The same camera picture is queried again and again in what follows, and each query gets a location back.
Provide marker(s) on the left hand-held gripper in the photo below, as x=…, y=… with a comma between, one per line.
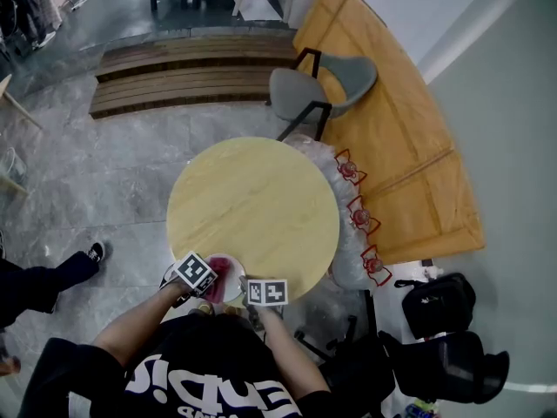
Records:
x=193, y=272

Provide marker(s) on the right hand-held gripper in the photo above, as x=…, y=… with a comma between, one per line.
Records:
x=267, y=293

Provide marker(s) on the white round plate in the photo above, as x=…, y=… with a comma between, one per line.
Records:
x=235, y=277

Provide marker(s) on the pink cloth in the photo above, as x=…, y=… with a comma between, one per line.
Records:
x=219, y=277

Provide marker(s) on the person's right forearm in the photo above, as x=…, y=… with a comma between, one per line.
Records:
x=296, y=355

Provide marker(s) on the person's left forearm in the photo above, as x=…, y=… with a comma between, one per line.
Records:
x=135, y=325

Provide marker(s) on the person's right tan shoe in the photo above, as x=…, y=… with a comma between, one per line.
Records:
x=232, y=310

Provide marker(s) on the person's tan shoe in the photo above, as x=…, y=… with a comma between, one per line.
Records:
x=206, y=308
x=232, y=310

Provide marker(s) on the person's left tan shoe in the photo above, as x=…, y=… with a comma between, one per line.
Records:
x=206, y=308

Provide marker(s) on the person's black printed T-shirt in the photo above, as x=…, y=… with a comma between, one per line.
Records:
x=209, y=346

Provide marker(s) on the round wooden table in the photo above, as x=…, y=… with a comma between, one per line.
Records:
x=261, y=198

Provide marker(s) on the brown wooden step platform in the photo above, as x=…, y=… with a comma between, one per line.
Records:
x=183, y=89

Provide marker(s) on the black backpack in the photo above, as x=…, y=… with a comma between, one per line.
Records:
x=439, y=307

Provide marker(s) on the grey shell chair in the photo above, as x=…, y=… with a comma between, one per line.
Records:
x=296, y=94

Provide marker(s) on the orange wrapped flat panel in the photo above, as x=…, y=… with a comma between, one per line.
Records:
x=391, y=124

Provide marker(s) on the black mesh office chair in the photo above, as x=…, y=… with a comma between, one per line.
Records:
x=470, y=364

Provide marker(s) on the rectangular light wooden table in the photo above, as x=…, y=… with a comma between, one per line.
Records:
x=6, y=98

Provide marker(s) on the white sheet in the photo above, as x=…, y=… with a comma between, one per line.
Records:
x=261, y=9

